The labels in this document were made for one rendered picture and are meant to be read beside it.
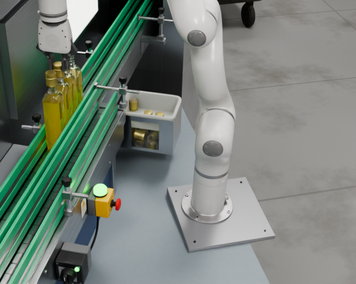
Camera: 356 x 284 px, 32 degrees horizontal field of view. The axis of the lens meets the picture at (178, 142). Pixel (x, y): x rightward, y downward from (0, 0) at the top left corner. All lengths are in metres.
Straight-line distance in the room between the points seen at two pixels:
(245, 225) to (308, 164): 1.70
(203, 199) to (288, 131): 2.04
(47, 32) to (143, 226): 0.77
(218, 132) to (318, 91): 2.77
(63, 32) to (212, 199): 0.77
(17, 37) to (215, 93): 0.64
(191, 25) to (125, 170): 0.92
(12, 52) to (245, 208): 0.99
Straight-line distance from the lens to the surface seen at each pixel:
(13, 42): 2.00
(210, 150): 1.96
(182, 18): 1.76
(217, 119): 1.99
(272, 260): 3.23
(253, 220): 2.27
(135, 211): 2.30
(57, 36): 1.95
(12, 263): 1.74
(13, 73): 2.02
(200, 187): 2.16
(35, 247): 1.68
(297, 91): 4.64
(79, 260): 1.78
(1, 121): 2.06
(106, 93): 2.41
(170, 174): 2.47
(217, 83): 1.91
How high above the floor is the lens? 2.28
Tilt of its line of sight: 35 degrees down
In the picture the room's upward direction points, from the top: 2 degrees clockwise
